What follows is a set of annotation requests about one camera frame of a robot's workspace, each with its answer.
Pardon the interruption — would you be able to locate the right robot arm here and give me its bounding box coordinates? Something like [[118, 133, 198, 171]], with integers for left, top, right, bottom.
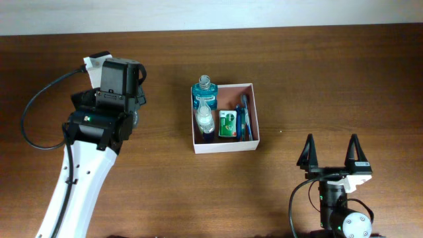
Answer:
[[288, 134, 374, 238]]

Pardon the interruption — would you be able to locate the clear pump soap bottle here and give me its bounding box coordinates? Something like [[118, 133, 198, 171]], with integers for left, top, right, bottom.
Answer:
[[196, 98, 215, 143]]

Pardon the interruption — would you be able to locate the dark blue toothbrush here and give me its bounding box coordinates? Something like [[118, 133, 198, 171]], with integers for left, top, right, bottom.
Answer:
[[235, 104, 241, 141]]

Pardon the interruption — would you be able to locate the blue mouthwash bottle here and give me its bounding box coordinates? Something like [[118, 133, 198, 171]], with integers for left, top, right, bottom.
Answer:
[[192, 75, 218, 110]]

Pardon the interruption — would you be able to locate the toothpaste tube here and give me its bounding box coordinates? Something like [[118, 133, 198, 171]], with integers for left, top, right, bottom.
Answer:
[[239, 107, 247, 141]]

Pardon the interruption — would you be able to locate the light blue toothbrush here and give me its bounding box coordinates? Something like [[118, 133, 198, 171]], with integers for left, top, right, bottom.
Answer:
[[241, 95, 254, 141]]

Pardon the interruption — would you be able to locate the green soap bar pack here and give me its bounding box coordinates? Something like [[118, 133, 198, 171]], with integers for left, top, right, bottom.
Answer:
[[219, 110, 237, 138]]

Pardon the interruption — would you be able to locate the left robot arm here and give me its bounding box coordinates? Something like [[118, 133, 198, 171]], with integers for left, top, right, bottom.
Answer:
[[36, 55, 147, 237]]

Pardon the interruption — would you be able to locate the white cardboard box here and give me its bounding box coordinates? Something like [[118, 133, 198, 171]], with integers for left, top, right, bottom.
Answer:
[[191, 83, 260, 154]]

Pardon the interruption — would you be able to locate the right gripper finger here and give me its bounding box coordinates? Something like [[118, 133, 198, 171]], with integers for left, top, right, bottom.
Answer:
[[344, 134, 368, 167], [297, 134, 319, 171]]

